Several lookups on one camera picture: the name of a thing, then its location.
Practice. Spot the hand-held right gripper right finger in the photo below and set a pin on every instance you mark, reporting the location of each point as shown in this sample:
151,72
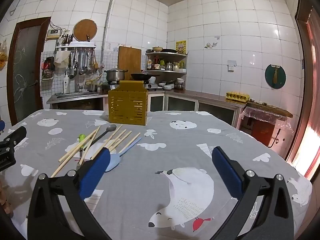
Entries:
227,175

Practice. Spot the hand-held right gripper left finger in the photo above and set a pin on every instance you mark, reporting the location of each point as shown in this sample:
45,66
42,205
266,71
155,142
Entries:
96,172

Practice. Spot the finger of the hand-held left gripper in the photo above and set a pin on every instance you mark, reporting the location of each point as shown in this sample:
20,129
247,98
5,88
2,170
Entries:
2,126
17,133

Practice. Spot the light blue spatula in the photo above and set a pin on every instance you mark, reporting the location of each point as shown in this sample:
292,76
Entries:
113,163

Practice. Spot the pile of wooden chopsticks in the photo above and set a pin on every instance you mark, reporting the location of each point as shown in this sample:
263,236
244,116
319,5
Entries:
75,148

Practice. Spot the dark grey spoon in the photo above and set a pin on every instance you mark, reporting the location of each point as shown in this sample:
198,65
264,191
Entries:
111,128

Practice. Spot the yellow cardboard box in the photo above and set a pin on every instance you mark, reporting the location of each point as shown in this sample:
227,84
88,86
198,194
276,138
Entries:
127,105

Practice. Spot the row of hanging kitchen utensils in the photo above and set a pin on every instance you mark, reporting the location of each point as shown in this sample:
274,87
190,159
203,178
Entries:
83,63

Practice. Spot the brown door with frosted glass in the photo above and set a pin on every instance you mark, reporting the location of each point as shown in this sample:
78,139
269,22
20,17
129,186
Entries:
25,80

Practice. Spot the plastic-covered cabinet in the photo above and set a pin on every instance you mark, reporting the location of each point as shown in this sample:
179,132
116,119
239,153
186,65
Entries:
262,130

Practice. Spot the grey bear-print tablecloth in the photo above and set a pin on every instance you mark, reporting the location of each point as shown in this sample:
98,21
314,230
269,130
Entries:
155,180

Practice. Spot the steel sink counter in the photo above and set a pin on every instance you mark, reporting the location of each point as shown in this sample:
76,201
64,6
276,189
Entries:
75,98

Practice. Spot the white bottle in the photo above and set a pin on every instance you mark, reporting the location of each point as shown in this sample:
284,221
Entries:
66,85

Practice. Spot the yellow plastic bag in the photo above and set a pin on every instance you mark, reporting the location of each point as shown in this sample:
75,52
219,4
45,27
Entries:
2,55

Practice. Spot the red hanging bag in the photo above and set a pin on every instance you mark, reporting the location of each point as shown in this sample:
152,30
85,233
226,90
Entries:
48,66

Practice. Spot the kitchen counter cabinets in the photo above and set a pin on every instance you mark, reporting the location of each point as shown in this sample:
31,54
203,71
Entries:
200,102

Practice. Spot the metal faucet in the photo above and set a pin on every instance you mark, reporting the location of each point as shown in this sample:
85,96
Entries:
78,85

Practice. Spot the thick wooden chopping board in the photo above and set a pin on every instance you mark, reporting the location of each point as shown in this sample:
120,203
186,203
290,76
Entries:
270,108

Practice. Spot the yellow egg carton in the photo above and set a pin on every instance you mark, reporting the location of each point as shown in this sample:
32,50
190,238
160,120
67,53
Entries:
237,96

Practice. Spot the small steel pot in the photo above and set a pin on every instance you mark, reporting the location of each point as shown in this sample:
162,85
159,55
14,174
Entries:
92,87

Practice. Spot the white hanging cloth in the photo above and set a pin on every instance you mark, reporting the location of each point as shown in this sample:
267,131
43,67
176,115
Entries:
61,58

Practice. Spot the steel pot with lid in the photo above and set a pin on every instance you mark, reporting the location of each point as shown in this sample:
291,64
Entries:
115,75

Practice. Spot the glass jar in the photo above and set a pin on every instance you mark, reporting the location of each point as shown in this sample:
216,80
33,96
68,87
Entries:
180,83

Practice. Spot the gas stove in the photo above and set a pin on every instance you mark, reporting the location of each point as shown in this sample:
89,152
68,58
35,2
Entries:
152,86

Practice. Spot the black wok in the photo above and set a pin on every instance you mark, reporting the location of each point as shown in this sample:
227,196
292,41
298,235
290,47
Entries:
141,76

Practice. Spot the knife holder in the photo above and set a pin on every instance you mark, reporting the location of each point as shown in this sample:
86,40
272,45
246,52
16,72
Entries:
66,38

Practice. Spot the stack of white dishes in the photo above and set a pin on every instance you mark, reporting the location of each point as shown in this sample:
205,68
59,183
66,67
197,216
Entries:
166,86

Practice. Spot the green round board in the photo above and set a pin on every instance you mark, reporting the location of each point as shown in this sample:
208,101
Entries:
275,76

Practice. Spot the steel corner shelf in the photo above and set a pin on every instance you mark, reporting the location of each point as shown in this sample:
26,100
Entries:
172,72

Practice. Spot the rectangular wooden cutting board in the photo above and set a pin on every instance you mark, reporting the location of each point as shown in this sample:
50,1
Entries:
129,60

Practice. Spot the round wooden board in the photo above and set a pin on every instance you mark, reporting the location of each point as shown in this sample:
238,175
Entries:
85,30

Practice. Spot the row of condiment bottles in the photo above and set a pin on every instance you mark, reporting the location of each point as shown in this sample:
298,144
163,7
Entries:
165,65

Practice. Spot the black pan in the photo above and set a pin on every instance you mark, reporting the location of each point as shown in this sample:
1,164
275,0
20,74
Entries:
170,50

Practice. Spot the beige bowl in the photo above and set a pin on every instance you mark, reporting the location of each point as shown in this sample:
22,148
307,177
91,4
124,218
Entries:
157,49

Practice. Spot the metal wall rack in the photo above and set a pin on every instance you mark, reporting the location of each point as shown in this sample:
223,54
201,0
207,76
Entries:
75,46

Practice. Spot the yellow wall box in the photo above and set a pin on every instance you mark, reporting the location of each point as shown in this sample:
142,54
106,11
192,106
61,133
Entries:
53,34

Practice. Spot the white wall socket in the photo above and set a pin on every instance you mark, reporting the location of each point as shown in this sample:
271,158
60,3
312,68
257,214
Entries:
231,65

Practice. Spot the red wooden door frame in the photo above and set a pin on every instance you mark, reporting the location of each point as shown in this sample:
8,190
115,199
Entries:
308,92

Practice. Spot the wall sticker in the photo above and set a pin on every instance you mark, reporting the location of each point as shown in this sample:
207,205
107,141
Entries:
211,45

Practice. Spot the yellow wall poster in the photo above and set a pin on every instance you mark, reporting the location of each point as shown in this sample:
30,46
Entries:
181,47

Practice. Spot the grey wall pipe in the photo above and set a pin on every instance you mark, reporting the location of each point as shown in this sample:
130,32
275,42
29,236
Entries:
108,17

